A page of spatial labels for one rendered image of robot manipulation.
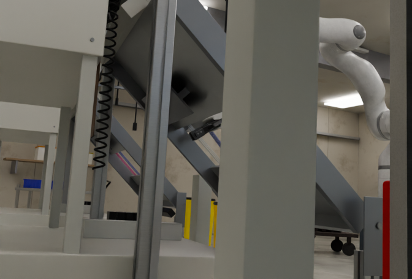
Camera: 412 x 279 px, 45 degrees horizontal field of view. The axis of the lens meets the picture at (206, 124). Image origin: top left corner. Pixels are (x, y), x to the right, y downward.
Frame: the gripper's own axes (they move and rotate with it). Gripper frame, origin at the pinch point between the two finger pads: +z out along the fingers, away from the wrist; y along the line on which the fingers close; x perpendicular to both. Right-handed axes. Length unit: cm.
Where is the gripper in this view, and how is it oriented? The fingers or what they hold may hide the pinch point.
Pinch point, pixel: (197, 133)
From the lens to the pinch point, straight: 165.2
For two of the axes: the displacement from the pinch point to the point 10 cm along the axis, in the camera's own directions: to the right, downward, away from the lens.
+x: 4.8, 8.8, 0.6
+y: 3.4, -1.2, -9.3
